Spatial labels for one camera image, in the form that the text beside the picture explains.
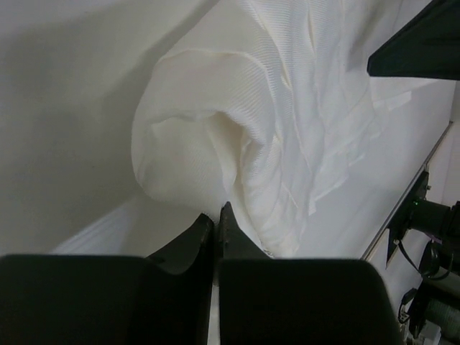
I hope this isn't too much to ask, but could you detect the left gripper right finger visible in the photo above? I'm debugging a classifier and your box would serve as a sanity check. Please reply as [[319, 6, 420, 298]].
[[217, 203, 397, 344]]

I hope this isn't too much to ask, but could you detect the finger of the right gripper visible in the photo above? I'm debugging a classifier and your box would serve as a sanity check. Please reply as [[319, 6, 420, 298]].
[[367, 0, 459, 79]]

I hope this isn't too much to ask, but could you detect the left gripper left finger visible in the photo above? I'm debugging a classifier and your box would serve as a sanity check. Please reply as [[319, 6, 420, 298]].
[[1, 215, 213, 344]]

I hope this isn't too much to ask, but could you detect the white pleated skirt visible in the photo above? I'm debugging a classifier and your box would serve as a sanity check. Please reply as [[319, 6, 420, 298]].
[[131, 1, 402, 256]]

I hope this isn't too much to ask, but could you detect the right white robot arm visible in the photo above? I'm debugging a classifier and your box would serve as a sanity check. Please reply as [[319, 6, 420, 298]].
[[367, 1, 459, 344]]

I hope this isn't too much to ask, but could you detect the aluminium table edge rail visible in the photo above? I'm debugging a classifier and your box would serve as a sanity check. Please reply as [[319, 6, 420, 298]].
[[361, 120, 453, 261]]

